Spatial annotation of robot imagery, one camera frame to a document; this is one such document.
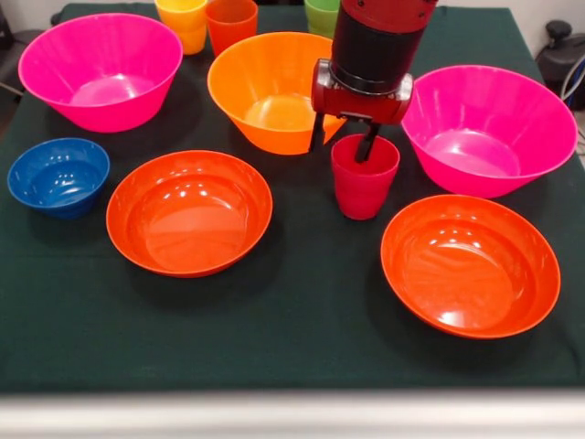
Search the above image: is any red-orange plastic cup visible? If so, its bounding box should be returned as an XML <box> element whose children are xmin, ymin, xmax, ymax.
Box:
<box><xmin>205</xmin><ymin>0</ymin><xmax>260</xmax><ymax>59</ymax></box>

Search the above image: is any green plastic cup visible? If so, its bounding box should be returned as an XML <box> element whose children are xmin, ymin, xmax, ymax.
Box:
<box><xmin>303</xmin><ymin>0</ymin><xmax>342</xmax><ymax>40</ymax></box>

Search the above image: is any orange large bowl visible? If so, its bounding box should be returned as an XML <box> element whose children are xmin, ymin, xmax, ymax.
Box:
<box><xmin>207</xmin><ymin>30</ymin><xmax>347</xmax><ymax>155</ymax></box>

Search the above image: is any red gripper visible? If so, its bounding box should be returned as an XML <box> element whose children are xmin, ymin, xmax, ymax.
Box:
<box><xmin>308</xmin><ymin>58</ymin><xmax>415</xmax><ymax>164</ymax></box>

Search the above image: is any black pedestal foot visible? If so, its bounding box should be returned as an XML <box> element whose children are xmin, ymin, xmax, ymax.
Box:
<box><xmin>0</xmin><ymin>8</ymin><xmax>47</xmax><ymax>97</ymax></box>
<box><xmin>535</xmin><ymin>20</ymin><xmax>585</xmax><ymax>98</ymax></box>

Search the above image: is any dark green tablecloth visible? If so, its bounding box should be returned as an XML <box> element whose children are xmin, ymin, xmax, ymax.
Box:
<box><xmin>0</xmin><ymin>2</ymin><xmax>585</xmax><ymax>394</ymax></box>

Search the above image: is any yellow plastic cup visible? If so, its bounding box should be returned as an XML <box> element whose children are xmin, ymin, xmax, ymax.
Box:
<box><xmin>154</xmin><ymin>0</ymin><xmax>209</xmax><ymax>56</ymax></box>

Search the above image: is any red shallow bowl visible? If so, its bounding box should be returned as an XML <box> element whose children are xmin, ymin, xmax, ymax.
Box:
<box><xmin>379</xmin><ymin>194</ymin><xmax>562</xmax><ymax>340</ymax></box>
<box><xmin>105</xmin><ymin>149</ymin><xmax>274</xmax><ymax>279</ymax></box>

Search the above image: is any grey hose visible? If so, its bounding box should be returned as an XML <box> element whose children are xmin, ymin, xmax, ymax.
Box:
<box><xmin>560</xmin><ymin>54</ymin><xmax>585</xmax><ymax>104</ymax></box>

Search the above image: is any pink large bowl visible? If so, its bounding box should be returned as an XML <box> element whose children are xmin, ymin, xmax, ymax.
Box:
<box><xmin>398</xmin><ymin>64</ymin><xmax>580</xmax><ymax>199</ymax></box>
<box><xmin>17</xmin><ymin>12</ymin><xmax>184</xmax><ymax>134</ymax></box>

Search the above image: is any blue small bowl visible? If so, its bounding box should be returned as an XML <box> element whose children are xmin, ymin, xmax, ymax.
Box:
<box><xmin>6</xmin><ymin>137</ymin><xmax>112</xmax><ymax>220</ymax></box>

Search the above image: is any crimson plastic cup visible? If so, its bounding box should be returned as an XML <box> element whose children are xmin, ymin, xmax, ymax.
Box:
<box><xmin>330</xmin><ymin>134</ymin><xmax>401</xmax><ymax>221</ymax></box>

